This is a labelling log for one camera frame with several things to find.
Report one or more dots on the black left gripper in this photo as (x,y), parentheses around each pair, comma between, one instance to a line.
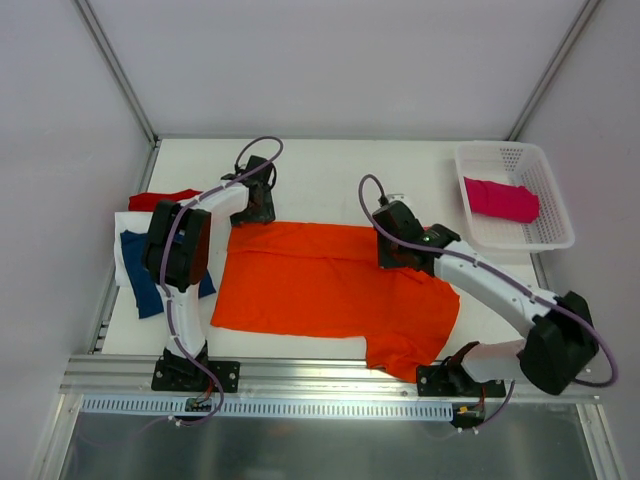
(254,214)

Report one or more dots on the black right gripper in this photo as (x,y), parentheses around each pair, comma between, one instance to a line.
(392,257)

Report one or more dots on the orange t shirt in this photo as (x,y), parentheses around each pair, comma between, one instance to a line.
(323,280)

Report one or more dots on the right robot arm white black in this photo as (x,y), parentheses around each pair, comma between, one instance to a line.
(555,342)

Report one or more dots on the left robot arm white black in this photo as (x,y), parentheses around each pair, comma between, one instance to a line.
(176,256)

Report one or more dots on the red folded t shirt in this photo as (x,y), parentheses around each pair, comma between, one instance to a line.
(147,201)

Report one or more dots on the pink t shirt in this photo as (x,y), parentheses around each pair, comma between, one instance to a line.
(512,203)

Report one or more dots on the white plastic basket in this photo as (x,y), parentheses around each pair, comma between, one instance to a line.
(515,164)

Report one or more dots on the blue folded t shirt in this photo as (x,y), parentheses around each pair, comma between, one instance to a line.
(147,298)

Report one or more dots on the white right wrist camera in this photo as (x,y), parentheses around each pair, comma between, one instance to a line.
(401,197)

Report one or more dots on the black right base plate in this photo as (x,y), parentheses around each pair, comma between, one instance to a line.
(440,381)

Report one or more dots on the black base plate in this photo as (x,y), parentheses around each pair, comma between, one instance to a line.
(440,381)
(177,374)

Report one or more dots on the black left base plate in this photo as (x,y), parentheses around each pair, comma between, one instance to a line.
(177,374)

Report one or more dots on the left aluminium frame post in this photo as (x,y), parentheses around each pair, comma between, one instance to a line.
(109,56)

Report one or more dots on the aluminium frame post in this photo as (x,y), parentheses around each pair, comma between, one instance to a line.
(109,56)
(580,23)

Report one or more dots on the aluminium mounting rail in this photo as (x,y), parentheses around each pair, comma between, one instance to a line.
(257,378)

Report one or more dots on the white slotted cable duct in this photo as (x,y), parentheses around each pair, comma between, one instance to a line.
(269,408)

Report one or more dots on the right aluminium frame post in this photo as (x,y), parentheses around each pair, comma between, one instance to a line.
(580,23)

